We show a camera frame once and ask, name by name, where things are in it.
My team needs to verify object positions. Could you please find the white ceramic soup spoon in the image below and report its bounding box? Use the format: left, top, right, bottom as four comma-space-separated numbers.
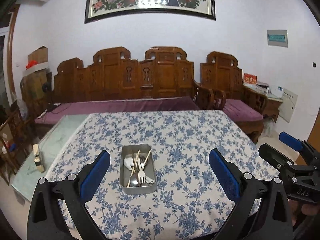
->
123, 157, 134, 171

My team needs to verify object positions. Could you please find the metal rectangular tray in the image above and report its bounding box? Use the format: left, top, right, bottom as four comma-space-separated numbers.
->
119, 144, 157, 195

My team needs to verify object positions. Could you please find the white plastic fork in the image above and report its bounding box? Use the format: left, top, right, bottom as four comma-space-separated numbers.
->
137, 157, 145, 185

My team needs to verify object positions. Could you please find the light bamboo chopstick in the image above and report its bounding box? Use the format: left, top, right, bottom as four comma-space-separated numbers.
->
127, 150, 140, 188

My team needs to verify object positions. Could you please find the large metal spoon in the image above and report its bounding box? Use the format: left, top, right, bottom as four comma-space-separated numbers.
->
129, 175, 140, 187

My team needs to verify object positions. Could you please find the white plastic spoon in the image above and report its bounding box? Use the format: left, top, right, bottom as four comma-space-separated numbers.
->
145, 176, 156, 184

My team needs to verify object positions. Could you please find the person right hand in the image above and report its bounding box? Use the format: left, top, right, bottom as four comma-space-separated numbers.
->
289, 199, 319, 225

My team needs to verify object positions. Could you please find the white electrical panel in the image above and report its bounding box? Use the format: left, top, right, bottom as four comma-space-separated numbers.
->
279, 88, 298, 123

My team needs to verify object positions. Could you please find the blue floral tablecloth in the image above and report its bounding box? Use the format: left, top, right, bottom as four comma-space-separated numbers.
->
47, 111, 277, 239

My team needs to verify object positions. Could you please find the red paper box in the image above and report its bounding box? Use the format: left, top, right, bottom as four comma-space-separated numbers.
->
244, 73, 257, 85

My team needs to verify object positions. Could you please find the wooden armchair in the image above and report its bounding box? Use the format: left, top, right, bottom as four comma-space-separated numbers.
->
200, 51, 282, 144

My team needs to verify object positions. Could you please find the cardboard boxes stack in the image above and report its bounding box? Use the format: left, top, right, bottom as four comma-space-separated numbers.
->
20, 46, 52, 112

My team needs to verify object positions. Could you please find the carved wooden sofa bench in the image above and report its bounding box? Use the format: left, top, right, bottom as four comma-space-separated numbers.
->
53, 47, 194, 103

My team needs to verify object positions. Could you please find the green wall panel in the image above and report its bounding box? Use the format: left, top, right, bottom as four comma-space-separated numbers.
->
267, 30, 288, 48

